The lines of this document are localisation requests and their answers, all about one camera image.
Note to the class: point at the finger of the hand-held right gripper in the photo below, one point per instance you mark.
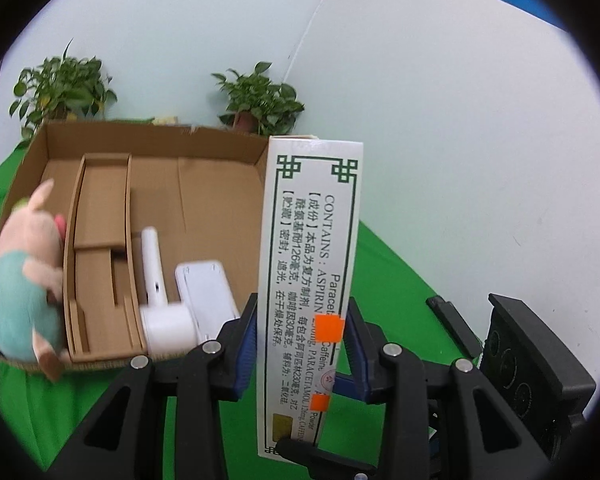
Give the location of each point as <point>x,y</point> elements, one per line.
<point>455,322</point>

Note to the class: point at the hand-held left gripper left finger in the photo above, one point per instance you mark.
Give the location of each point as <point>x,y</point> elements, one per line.
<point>245,355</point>

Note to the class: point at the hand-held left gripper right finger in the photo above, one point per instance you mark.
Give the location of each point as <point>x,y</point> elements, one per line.
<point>356,360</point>

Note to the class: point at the white device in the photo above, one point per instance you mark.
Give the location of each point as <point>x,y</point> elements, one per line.
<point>205,295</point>

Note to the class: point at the white hair dryer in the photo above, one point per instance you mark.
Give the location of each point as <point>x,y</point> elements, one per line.
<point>167,330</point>

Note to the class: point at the white green medicine box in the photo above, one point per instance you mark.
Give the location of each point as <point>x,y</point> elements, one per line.
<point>305,260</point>

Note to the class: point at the large cardboard box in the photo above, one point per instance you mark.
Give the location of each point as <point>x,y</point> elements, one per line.
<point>205,200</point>

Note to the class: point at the cardboard divider insert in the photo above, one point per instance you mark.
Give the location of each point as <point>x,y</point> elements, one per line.
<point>100,200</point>

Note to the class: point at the pink plush pig toy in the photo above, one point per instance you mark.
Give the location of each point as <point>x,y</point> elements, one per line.
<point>20,300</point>

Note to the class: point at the green tablecloth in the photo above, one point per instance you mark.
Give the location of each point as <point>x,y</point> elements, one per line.
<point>405,270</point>

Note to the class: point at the potted plant with brown pot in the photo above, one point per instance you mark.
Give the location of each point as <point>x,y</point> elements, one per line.
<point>260,100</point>

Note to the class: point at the bushy potted plant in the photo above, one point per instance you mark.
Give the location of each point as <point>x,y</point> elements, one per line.
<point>60,85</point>

